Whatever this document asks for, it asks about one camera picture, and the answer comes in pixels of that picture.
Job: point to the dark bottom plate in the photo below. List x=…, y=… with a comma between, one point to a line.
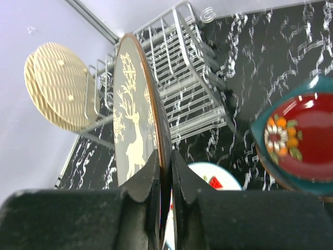
x=270, y=177

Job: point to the grey reindeer plate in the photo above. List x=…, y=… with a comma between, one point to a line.
x=140, y=123

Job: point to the white bottom plate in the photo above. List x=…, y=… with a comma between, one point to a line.
x=214, y=175

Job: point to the red floral plate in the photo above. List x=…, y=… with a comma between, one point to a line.
x=298, y=136

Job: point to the teal square plate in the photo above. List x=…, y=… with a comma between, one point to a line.
x=316, y=84

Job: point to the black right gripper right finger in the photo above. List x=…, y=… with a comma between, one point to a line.
x=205, y=218

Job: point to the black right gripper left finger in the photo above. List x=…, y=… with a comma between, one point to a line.
x=127, y=217

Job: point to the orange woven plate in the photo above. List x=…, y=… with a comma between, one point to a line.
x=36, y=95

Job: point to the silver wire dish rack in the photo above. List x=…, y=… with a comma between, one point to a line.
x=184, y=68

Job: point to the yellow green woven plate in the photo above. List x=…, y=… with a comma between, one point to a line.
x=66, y=84

